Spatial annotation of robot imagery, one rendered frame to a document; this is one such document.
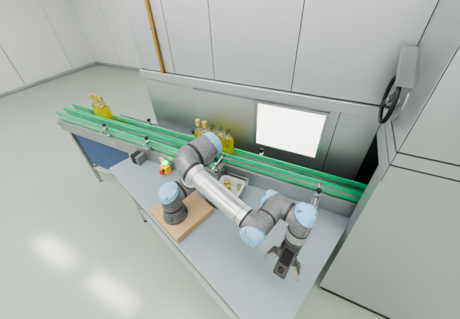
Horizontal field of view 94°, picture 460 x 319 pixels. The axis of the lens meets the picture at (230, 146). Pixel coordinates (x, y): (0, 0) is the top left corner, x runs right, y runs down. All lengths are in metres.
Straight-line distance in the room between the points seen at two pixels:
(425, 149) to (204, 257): 1.09
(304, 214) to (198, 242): 0.75
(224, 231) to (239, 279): 0.27
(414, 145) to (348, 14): 0.60
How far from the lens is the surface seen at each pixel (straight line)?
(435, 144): 1.00
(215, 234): 1.36
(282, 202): 0.81
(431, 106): 0.93
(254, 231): 0.73
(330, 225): 1.49
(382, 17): 1.20
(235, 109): 1.46
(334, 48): 1.22
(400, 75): 1.10
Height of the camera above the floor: 1.93
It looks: 38 degrees down
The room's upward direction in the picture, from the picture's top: 3 degrees counter-clockwise
